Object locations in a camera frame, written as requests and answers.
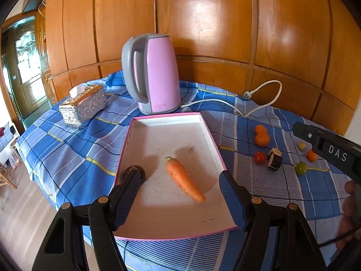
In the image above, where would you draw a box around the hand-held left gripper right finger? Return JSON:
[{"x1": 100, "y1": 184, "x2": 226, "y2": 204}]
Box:
[{"x1": 218, "y1": 170, "x2": 329, "y2": 271}]

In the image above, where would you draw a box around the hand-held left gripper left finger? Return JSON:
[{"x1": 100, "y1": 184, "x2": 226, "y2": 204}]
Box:
[{"x1": 32, "y1": 170, "x2": 141, "y2": 271}]

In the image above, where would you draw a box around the dark eggplant piece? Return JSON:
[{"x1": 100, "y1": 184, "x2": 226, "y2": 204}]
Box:
[
  {"x1": 267, "y1": 147, "x2": 283, "y2": 171},
  {"x1": 121, "y1": 165, "x2": 146, "y2": 185}
]

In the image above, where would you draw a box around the carrot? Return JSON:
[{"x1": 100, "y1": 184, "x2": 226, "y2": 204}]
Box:
[{"x1": 165, "y1": 156, "x2": 206, "y2": 203}]

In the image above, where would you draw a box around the large orange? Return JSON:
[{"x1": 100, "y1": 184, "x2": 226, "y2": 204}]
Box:
[{"x1": 255, "y1": 133, "x2": 271, "y2": 147}]

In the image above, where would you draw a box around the white tray with pink rim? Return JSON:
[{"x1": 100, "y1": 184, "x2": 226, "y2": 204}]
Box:
[{"x1": 113, "y1": 112, "x2": 237, "y2": 241}]

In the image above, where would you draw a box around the person's right hand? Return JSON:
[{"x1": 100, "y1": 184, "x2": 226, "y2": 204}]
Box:
[{"x1": 338, "y1": 180, "x2": 361, "y2": 243}]

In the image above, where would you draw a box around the blue plaid tablecloth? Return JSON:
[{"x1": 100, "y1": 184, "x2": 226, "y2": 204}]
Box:
[{"x1": 17, "y1": 69, "x2": 361, "y2": 271}]

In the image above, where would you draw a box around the silver tissue box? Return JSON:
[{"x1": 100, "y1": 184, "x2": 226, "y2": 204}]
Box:
[{"x1": 59, "y1": 85, "x2": 109, "y2": 129}]

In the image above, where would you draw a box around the pink electric kettle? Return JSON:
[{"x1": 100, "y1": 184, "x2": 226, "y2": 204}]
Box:
[{"x1": 121, "y1": 33, "x2": 180, "y2": 116}]

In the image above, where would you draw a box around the pale small table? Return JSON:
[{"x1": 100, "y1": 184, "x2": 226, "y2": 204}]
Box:
[{"x1": 0, "y1": 121, "x2": 21, "y2": 175}]

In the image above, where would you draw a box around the wooden door with glass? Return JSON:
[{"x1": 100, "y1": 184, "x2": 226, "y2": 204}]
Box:
[{"x1": 0, "y1": 13, "x2": 52, "y2": 120}]

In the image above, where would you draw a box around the thin black cable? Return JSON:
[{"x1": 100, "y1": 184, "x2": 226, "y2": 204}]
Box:
[{"x1": 317, "y1": 223, "x2": 361, "y2": 247}]

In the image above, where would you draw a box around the white power cable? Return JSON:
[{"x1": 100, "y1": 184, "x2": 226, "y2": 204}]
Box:
[{"x1": 180, "y1": 80, "x2": 283, "y2": 117}]

